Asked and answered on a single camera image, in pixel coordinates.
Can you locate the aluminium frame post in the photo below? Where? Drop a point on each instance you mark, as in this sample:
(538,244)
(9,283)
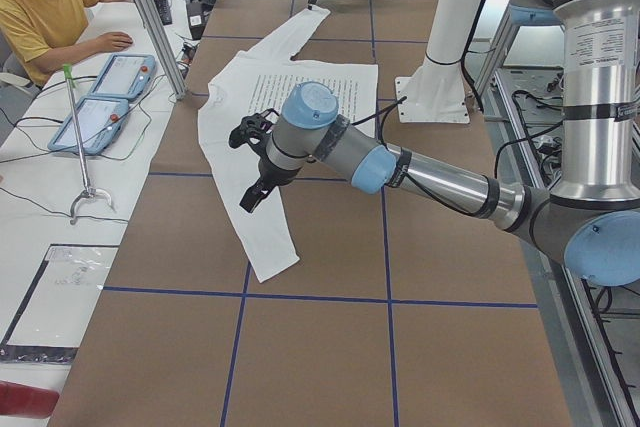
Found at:
(155,29)

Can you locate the person in yellow shirt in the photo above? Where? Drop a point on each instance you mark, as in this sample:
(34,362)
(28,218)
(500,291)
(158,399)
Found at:
(44,35)

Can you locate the white long-sleeve printed shirt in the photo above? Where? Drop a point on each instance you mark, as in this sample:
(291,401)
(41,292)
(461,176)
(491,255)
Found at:
(254,81)

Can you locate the blue teach pendant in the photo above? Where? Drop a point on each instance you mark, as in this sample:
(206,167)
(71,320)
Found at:
(124,76)
(100,121)

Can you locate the black power adapter box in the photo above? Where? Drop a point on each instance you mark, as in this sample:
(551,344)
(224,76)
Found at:
(196,19)

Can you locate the black framed white board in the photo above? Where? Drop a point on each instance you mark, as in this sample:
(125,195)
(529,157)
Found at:
(50,322)

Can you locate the white central mounting column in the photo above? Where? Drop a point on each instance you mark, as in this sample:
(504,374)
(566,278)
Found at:
(435,93)

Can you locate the upper blue teach pendant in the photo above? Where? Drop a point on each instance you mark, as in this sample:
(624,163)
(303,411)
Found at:
(124,76)

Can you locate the red object at corner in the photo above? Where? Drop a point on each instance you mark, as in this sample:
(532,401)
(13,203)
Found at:
(19,400)

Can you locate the lower blue teach pendant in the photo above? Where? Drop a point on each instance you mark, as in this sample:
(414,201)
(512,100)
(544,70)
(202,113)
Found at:
(100,121)

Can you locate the metal reacher grabber tool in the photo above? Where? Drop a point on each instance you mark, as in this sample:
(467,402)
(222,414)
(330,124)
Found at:
(89,191)

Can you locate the black keyboard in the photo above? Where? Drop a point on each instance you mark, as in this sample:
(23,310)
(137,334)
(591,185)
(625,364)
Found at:
(164,11)

